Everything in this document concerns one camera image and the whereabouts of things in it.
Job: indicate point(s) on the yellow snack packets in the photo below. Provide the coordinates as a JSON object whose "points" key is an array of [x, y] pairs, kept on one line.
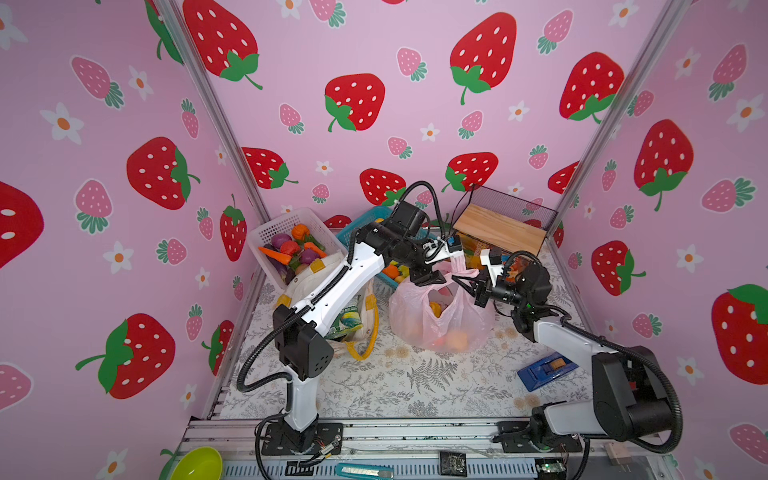
{"points": [[480, 255]]}

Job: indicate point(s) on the teal utility knife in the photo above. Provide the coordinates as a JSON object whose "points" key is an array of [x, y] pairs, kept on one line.
{"points": [[363, 472]]}

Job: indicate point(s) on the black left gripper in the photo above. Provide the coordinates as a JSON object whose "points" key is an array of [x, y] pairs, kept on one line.
{"points": [[423, 275]]}

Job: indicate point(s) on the purple toy onion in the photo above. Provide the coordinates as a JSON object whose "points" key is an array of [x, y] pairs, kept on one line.
{"points": [[308, 256], [279, 239]]}

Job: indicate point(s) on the orange toy carrot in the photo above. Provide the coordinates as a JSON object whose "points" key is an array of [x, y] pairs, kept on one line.
{"points": [[282, 258], [314, 248]]}

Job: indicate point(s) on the blue box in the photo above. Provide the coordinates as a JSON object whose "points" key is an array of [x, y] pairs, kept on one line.
{"points": [[545, 371]]}

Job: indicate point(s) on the green bowl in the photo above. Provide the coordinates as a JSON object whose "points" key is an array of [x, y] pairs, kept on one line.
{"points": [[203, 463]]}

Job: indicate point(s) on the yellow toy lemon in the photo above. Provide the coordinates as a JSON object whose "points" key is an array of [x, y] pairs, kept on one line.
{"points": [[436, 309]]}

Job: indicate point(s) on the black wire wooden shelf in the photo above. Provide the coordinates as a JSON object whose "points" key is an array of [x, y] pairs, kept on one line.
{"points": [[486, 218]]}

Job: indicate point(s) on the toy orange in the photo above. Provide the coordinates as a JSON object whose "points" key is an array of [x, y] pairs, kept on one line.
{"points": [[393, 272]]}

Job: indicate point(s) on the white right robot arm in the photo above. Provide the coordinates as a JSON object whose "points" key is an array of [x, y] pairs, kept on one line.
{"points": [[632, 399]]}

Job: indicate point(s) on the orange toy pepper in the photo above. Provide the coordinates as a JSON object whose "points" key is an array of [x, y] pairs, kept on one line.
{"points": [[300, 233]]}

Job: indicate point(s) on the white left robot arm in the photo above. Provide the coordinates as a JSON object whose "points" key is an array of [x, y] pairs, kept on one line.
{"points": [[299, 330]]}

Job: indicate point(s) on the green snack packet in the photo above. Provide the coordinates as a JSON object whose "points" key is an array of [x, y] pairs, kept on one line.
{"points": [[347, 322]]}

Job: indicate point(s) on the white canvas tote bag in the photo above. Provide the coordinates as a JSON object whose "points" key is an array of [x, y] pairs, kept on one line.
{"points": [[358, 345]]}

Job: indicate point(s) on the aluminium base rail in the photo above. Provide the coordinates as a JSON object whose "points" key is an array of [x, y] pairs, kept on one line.
{"points": [[411, 448]]}

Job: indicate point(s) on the small black circuit board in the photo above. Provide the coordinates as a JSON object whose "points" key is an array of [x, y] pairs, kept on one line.
{"points": [[453, 464]]}

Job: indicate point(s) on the floral table mat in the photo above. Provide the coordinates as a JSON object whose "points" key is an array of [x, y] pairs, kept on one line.
{"points": [[402, 381]]}

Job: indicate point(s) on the red toy tomato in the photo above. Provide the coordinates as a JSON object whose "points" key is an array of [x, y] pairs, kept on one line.
{"points": [[290, 248]]}

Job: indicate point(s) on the white plastic basket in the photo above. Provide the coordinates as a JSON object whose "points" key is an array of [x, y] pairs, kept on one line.
{"points": [[263, 234]]}

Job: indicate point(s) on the pink plastic grocery bag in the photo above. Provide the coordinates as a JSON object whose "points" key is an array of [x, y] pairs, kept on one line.
{"points": [[441, 317]]}

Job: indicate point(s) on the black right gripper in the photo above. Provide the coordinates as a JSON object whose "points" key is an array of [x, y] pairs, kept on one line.
{"points": [[482, 289]]}

